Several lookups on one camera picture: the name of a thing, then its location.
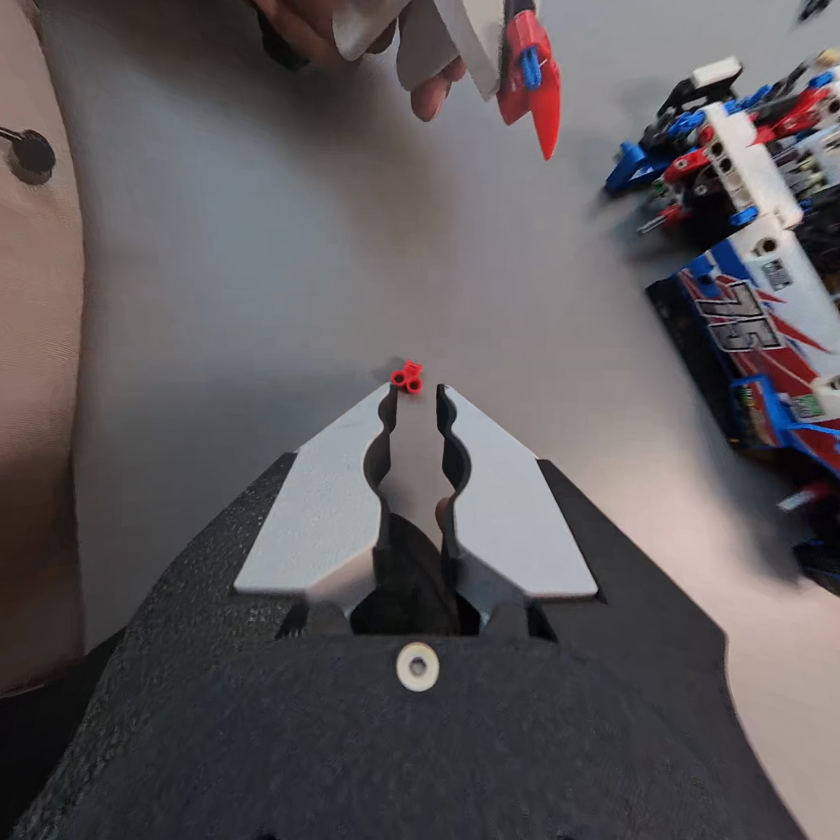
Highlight grey desk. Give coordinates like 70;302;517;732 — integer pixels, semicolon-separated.
33;0;840;840

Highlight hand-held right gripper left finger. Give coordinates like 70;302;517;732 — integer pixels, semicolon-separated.
234;382;399;618

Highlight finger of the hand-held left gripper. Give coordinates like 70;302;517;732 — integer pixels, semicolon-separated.
433;0;516;102

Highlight red short brick connector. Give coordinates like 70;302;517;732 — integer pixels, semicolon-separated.
504;10;547;67

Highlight red long brick connector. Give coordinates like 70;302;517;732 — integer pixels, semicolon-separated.
497;59;563;161

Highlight person's beige hoodie torso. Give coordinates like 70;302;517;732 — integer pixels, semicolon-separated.
0;0;86;698

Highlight toy brick race car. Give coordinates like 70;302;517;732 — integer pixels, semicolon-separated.
604;49;840;595

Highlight person's left hand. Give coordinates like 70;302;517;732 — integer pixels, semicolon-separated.
252;0;468;123

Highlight black hoodie drawstring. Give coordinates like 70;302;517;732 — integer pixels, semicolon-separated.
0;126;57;185

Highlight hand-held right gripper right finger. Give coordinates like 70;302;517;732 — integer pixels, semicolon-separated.
435;385;600;631

